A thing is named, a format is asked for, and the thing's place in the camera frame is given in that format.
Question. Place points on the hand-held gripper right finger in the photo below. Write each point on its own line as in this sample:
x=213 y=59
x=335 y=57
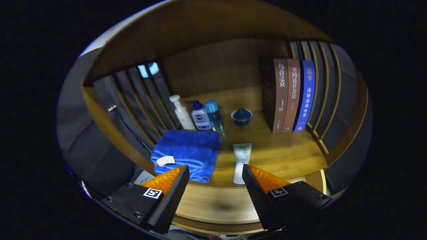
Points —
x=258 y=200

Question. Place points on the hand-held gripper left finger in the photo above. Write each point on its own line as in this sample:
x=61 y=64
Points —
x=171 y=203

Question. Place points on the white and green tube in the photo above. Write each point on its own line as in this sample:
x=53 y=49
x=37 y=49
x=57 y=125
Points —
x=241 y=160

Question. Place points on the wooden countertop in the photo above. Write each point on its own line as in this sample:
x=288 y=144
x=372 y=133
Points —
x=273 y=150

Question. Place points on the wooden cabinet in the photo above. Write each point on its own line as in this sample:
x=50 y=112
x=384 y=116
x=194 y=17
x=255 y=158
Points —
x=213 y=63

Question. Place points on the blue folded towel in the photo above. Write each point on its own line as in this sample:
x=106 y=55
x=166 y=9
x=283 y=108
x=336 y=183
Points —
x=186 y=146

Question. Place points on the dark blue lidded teacup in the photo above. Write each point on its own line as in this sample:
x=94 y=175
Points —
x=241 y=117

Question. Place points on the white pump bottle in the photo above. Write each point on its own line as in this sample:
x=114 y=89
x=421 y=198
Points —
x=183 y=115

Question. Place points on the white bottle with blue cap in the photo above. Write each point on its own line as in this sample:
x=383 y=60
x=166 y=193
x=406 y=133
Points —
x=200 y=118

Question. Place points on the teal slim bottle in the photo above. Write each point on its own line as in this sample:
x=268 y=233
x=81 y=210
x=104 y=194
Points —
x=213 y=115

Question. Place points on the dark brown book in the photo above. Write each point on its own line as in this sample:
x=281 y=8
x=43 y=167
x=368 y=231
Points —
x=278 y=100

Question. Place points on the reddish brown book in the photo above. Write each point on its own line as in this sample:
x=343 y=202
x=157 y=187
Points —
x=293 y=100

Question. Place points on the blue book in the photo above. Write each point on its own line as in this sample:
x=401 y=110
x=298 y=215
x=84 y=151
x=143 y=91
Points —
x=306 y=100

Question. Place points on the metal cloth clip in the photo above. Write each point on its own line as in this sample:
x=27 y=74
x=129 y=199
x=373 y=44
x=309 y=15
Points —
x=112 y=108

